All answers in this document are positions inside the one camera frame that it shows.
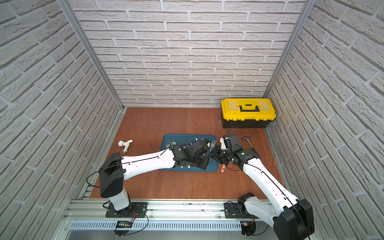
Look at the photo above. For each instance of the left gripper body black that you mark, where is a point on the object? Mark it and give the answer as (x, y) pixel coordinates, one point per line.
(204, 150)

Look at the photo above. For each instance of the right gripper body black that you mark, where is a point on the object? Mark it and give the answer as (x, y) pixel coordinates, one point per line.
(222, 156)

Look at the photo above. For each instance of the pink handled spoon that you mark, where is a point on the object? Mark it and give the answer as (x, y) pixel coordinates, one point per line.
(213, 145)

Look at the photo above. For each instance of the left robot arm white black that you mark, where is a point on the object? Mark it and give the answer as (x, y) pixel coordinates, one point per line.
(118, 169)

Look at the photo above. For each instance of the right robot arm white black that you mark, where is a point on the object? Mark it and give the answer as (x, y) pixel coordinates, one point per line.
(290, 217)

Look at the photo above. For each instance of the teal plastic tray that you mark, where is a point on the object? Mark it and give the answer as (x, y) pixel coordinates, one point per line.
(181, 139)

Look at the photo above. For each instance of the yellow black toolbox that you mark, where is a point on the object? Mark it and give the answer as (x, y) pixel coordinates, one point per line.
(247, 113)

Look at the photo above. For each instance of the white pipe fitting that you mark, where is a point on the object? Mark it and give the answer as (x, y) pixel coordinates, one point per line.
(125, 145)

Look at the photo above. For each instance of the right controller board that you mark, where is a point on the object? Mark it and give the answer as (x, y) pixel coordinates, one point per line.
(248, 229)

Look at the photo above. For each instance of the controller board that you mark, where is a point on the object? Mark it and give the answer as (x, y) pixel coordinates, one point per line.
(122, 228)
(248, 229)

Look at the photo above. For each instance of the left controller board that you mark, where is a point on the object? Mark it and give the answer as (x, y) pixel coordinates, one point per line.
(122, 228)

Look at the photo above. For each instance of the hammer with black handle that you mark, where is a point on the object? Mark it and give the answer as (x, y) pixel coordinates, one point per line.
(247, 138)

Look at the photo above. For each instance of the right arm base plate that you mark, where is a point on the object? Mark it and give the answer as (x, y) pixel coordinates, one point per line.
(235, 211)

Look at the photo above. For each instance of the aluminium front rail frame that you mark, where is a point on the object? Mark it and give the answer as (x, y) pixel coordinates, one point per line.
(164, 220)

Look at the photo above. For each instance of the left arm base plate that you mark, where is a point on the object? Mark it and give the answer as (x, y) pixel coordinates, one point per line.
(135, 208)

